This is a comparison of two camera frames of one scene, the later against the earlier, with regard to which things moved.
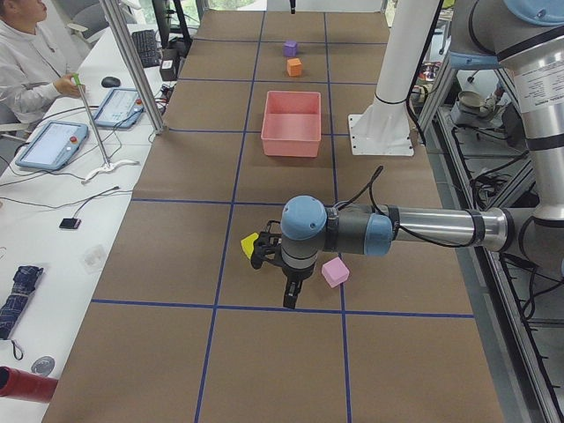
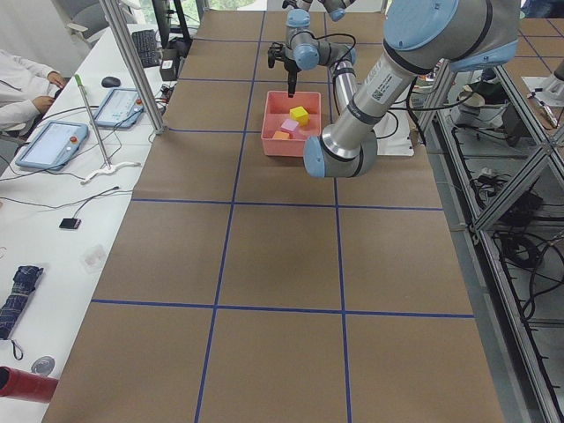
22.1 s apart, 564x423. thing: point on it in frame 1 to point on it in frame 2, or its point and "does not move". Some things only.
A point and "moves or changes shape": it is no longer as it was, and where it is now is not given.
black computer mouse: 110,82 does not move
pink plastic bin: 292,124 does not move
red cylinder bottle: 18,384 does not move
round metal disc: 43,365 does not move
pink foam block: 335,271 to 289,125
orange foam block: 294,67 moves or changes shape
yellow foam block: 248,244 to 300,114
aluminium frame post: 124,35 does not move
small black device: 70,223 does not move
